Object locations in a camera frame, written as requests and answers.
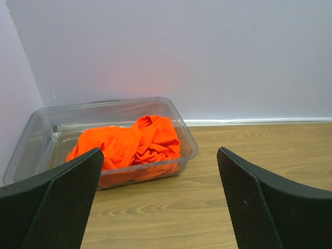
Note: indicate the orange t shirt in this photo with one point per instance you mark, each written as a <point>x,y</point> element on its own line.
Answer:
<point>151,139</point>

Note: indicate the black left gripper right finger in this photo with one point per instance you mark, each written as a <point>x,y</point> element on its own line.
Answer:
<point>270,211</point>

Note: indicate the clear plastic bin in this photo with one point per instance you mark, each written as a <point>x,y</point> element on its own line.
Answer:
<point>51,133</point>

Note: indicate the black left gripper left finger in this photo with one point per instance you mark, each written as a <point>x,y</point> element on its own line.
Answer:
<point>51,209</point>

